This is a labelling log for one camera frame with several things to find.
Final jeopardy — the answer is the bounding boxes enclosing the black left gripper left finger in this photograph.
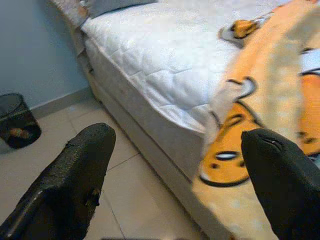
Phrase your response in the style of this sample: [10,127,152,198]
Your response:
[0,122,117,240]

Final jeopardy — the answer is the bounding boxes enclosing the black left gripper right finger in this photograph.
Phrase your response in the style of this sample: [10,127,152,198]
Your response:
[240,127,320,240]

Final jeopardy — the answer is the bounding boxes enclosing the yellow cartoon egg blanket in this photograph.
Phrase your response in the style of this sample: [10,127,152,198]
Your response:
[191,0,320,240]

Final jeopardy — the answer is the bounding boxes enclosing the black mesh waste basket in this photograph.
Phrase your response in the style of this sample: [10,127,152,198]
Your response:
[0,92,43,150]

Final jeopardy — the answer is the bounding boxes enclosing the beige bed base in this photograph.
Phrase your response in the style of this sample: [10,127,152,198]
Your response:
[69,24,278,240]

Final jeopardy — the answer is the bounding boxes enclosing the grey pillow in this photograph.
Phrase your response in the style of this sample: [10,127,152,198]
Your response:
[79,0,160,20]

